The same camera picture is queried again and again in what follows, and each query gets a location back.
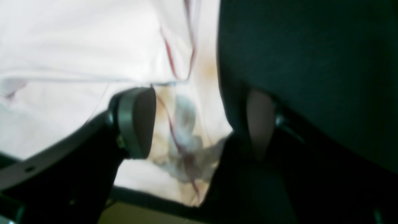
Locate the black table cloth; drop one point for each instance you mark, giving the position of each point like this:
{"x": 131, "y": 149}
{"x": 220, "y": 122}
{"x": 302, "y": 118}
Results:
{"x": 332, "y": 62}

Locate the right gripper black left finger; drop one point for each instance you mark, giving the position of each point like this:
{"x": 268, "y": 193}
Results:
{"x": 69, "y": 182}

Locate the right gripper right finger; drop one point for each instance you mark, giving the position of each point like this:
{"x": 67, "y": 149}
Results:
{"x": 289, "y": 172}

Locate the pink T-shirt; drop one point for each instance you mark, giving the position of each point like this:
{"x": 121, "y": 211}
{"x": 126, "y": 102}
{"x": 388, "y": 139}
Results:
{"x": 62, "y": 60}

